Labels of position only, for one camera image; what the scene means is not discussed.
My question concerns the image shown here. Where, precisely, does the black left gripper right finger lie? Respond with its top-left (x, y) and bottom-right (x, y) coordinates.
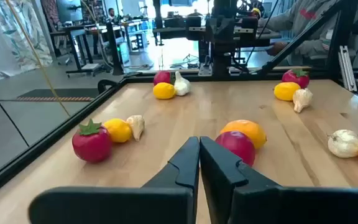
top-left (200, 136), bottom-right (358, 224)

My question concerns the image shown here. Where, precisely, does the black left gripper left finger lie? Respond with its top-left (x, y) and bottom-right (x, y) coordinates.
top-left (28, 136), bottom-right (201, 224)

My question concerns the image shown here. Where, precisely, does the red toy tomato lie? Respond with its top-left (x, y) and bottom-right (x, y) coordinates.
top-left (214, 130), bottom-right (257, 167)
top-left (153, 70), bottom-right (172, 86)
top-left (71, 118), bottom-right (113, 164)
top-left (281, 68), bottom-right (311, 90)

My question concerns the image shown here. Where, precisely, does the yellow toy lemon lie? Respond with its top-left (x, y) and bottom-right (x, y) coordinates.
top-left (273, 82), bottom-right (301, 102)
top-left (152, 82), bottom-right (177, 100)
top-left (103, 118), bottom-right (133, 144)

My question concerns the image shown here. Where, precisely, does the white toy garlic bulb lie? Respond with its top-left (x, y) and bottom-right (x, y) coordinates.
top-left (173, 70), bottom-right (191, 97)
top-left (126, 114), bottom-right (146, 142)
top-left (292, 88), bottom-right (314, 114)
top-left (327, 129), bottom-right (358, 159)

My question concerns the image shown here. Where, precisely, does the orange toy orange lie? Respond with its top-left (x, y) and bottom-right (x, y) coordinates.
top-left (219, 119), bottom-right (268, 150)

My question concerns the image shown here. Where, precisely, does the person's hand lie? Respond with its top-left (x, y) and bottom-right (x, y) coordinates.
top-left (265, 41), bottom-right (288, 57)

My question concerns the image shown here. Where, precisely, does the person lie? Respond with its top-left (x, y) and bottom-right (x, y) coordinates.
top-left (106, 7), bottom-right (117, 24)
top-left (258, 0), bottom-right (358, 67)

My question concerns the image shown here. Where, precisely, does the black mat with hazard stripes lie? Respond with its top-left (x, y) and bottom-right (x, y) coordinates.
top-left (16, 88), bottom-right (101, 103)

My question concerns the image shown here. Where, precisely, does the silver aluminium extrusion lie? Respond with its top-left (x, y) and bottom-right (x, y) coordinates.
top-left (338, 45), bottom-right (358, 93)

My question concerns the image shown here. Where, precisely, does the black desk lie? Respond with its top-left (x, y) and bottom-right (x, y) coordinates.
top-left (50, 21), bottom-right (127, 77)

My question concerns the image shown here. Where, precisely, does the leaf patterned curtain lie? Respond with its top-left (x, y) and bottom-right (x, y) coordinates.
top-left (0, 0), bottom-right (53, 71)

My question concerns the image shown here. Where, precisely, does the black metal frame beam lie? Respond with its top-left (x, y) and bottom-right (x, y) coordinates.
top-left (258, 0), bottom-right (358, 77)

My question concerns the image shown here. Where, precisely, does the black curved cable bundle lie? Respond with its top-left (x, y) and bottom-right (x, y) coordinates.
top-left (97, 78), bottom-right (119, 95)

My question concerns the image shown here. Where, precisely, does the yellow hanging cable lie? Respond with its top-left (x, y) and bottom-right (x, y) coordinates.
top-left (4, 0), bottom-right (71, 118)

